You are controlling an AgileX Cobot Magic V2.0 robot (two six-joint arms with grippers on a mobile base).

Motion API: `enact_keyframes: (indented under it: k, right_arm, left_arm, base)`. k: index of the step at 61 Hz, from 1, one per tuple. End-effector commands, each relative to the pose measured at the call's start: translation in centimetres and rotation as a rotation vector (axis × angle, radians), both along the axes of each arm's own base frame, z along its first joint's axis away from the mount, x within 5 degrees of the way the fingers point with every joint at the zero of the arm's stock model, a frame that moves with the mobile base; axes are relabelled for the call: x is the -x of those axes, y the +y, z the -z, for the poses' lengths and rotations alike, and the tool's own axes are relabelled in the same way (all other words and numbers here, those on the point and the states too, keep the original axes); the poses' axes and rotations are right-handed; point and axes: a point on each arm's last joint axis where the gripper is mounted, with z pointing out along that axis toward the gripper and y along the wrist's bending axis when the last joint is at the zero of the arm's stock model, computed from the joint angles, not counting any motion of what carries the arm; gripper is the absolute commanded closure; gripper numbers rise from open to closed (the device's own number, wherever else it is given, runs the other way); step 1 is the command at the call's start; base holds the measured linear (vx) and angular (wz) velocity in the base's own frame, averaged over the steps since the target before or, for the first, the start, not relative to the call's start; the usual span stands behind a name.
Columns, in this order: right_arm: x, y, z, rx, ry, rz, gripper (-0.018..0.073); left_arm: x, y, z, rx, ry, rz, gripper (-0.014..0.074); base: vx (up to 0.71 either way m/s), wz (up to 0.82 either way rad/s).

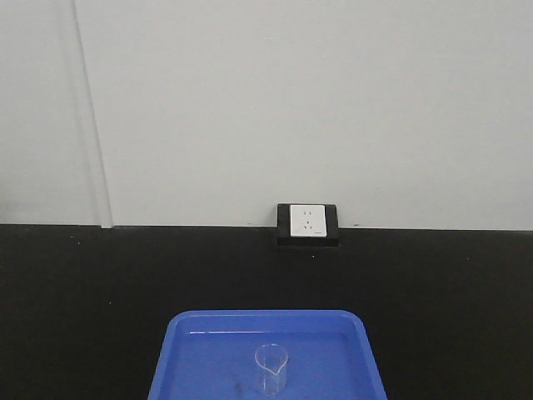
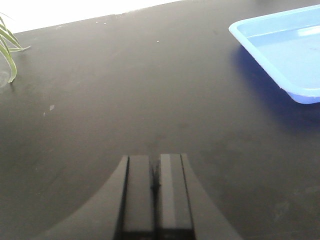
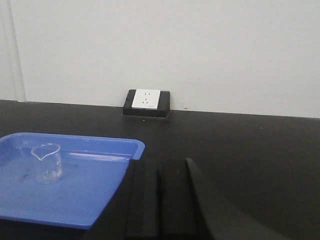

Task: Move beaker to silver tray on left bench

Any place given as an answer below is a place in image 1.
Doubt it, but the clear glass beaker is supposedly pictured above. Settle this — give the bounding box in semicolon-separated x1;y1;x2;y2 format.
254;343;289;396

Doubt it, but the blue plastic tray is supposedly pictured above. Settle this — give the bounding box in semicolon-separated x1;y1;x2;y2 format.
148;310;386;399

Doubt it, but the white wall power socket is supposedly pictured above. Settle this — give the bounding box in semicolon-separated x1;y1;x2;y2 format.
289;204;327;238

